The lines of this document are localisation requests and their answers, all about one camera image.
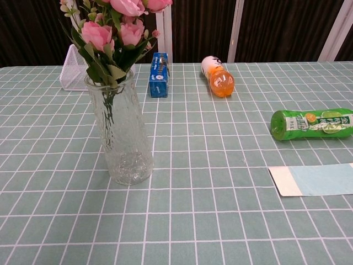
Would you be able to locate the green checked tablecloth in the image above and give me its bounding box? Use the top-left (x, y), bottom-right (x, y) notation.
top-left (0, 61), bottom-right (353, 265)

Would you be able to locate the pink artificial flower bouquet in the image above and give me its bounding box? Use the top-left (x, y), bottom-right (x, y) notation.
top-left (58, 0), bottom-right (174, 128)

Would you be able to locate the orange drink plastic bottle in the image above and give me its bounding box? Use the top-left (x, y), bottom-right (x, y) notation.
top-left (201, 55), bottom-right (236, 99)

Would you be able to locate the clear glass cup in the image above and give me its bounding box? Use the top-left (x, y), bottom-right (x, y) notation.
top-left (83, 68), bottom-right (154, 187)

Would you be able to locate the white wire mesh basket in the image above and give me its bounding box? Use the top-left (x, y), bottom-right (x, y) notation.
top-left (60, 43), bottom-right (137, 92)

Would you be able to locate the black pleated curtain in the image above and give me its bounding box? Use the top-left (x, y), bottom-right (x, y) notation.
top-left (0, 0), bottom-right (353, 68)

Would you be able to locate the long blue cardboard box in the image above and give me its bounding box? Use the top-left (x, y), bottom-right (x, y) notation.
top-left (148, 52), bottom-right (171, 98)

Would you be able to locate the white metal frame post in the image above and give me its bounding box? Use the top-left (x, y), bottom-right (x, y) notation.
top-left (155, 7), bottom-right (174, 64)
top-left (320, 0), bottom-right (353, 62)
top-left (68, 0), bottom-right (87, 47)
top-left (227, 0), bottom-right (245, 63)

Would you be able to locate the pale bookmark card with tassel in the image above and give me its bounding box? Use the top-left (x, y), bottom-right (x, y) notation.
top-left (268, 162), bottom-right (353, 198)

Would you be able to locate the green drink plastic bottle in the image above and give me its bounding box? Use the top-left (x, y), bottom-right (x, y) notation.
top-left (270, 108), bottom-right (353, 142)

